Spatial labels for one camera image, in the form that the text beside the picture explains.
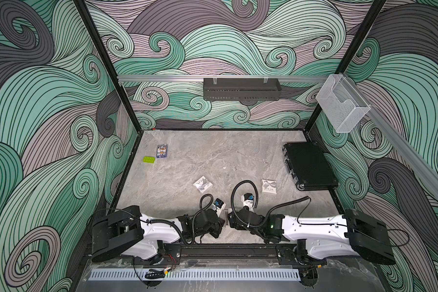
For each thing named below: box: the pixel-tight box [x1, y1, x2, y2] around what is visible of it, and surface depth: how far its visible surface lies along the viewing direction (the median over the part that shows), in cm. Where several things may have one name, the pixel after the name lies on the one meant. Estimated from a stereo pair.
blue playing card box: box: [156, 144, 168, 159], surface depth 109 cm
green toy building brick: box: [142, 156, 156, 164], surface depth 106 cm
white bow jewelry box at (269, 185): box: [261, 178, 277, 195], surface depth 92 cm
